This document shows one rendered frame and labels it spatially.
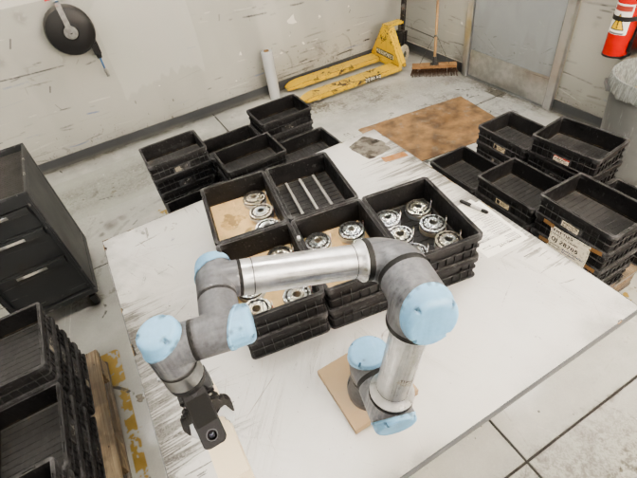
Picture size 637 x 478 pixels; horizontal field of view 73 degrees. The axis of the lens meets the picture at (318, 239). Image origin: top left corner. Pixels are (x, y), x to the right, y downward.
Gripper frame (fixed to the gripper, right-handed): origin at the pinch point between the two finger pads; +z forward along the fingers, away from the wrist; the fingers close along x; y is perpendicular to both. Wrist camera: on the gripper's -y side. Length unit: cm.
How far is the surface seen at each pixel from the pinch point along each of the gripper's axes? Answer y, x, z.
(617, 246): 12, -181, 60
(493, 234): 36, -126, 39
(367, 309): 31, -59, 35
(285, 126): 212, -111, 58
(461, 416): -15, -61, 39
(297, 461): 0.4, -13.2, 39.4
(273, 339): 37, -24, 32
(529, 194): 69, -194, 72
